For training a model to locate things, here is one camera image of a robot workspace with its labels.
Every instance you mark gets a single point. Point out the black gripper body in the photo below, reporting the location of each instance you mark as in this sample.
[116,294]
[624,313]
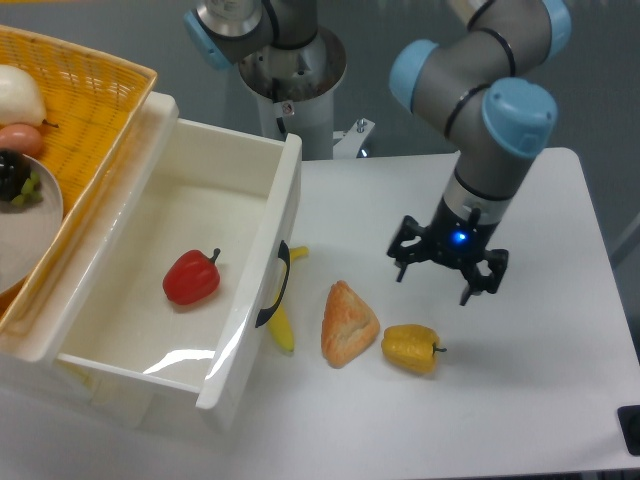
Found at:
[460,241]

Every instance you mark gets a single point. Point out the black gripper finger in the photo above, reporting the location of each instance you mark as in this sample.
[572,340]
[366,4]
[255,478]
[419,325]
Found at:
[484,274]
[409,245]

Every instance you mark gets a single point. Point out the red bell pepper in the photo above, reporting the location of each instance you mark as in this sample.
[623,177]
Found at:
[192,277]

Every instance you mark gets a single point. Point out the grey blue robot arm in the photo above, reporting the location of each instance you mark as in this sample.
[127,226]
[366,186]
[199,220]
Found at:
[474,92]

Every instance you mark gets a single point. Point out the yellow bell pepper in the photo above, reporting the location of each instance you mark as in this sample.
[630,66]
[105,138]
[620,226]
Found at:
[412,347]

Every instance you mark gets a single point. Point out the white upper drawer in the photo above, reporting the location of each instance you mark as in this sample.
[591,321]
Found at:
[209,188]

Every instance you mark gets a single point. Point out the white drawer cabinet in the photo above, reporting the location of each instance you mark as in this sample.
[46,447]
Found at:
[31,357]

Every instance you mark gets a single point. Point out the triangular bread pastry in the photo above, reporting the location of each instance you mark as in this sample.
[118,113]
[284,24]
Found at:
[349,326]

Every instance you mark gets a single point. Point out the yellow banana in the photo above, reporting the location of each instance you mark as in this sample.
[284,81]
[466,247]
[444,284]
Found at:
[279,326]

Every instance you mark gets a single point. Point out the black corner object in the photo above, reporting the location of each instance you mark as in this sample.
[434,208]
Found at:
[629,420]

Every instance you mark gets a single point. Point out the yellow woven basket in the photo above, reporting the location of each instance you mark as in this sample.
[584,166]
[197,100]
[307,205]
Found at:
[94,97]

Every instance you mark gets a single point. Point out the white plate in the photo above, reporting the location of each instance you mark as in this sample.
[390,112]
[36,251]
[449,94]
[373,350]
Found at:
[28,232]

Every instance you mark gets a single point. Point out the dark grapes bunch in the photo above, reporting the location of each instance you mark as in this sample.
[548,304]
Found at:
[20,183]

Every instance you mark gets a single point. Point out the white onion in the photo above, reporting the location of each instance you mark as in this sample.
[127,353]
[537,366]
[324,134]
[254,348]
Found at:
[21,99]

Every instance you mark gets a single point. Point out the black drawer handle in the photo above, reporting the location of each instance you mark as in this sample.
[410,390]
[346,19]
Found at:
[282,277]

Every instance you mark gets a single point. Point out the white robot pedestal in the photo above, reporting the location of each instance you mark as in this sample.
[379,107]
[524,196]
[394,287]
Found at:
[294,92]

